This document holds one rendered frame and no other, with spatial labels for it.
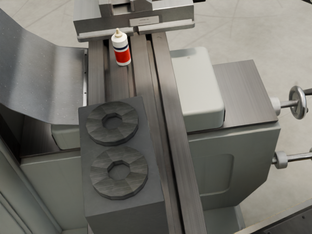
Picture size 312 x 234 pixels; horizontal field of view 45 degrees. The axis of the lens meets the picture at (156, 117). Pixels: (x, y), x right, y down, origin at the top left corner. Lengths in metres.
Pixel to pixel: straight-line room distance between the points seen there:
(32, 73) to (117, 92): 0.26
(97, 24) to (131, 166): 0.62
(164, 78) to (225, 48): 1.50
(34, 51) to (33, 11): 1.92
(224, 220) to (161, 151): 0.74
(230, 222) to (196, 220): 0.78
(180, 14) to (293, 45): 1.50
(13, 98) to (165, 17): 0.47
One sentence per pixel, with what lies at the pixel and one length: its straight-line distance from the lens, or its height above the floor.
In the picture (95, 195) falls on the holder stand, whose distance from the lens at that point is 0.59.
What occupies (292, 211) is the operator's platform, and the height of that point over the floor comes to 0.40.
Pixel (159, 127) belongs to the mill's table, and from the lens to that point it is 0.88.
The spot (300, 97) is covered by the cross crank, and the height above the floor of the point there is 0.65.
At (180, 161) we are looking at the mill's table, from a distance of 0.82.
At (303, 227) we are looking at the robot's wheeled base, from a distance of 1.13.
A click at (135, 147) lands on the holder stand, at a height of 1.09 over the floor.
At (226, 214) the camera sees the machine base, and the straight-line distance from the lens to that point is 1.54.
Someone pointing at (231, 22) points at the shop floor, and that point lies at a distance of 2.68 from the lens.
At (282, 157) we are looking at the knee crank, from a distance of 1.33.
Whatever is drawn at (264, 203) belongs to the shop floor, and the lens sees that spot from 1.81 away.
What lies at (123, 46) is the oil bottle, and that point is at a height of 0.97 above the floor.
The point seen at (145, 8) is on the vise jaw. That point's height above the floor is 0.98.
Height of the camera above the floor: 1.59
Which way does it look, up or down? 50 degrees down
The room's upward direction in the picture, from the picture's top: 8 degrees counter-clockwise
